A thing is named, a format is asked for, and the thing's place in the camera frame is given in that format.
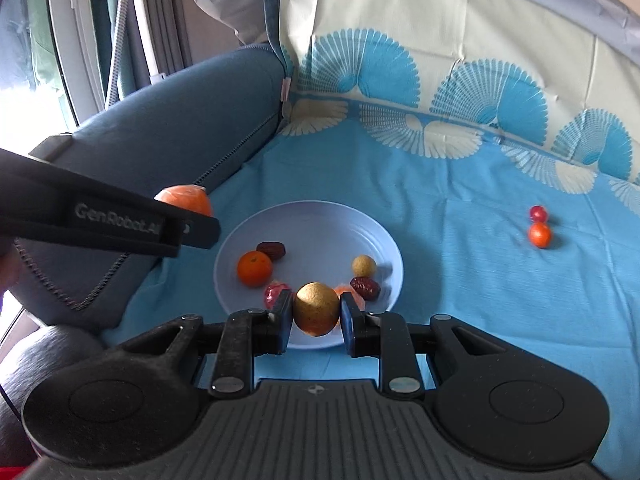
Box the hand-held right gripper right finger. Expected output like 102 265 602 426
340 294 507 395

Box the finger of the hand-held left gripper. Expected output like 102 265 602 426
180 212 221 249

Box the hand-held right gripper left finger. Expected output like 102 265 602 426
125 289 295 400

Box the small orange mandarin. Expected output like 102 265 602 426
236 251 274 288
154 185 214 219
528 223 553 249
334 283 366 307

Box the wrinkled dark red date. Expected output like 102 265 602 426
349 276 382 302
256 241 287 261

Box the pale lilac round plate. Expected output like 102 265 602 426
213 201 405 351

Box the pinkish red round fruit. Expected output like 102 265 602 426
263 282 293 310

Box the grey-blue sofa armrest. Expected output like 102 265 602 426
14 42 290 331

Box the blue fan-print tablecloth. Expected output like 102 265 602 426
100 0 640 480

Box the dark grey fabric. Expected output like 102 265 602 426
0 324 108 461

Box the grey corrugated hose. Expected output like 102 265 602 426
106 0 132 109

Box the white window frame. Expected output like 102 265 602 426
44 0 109 128

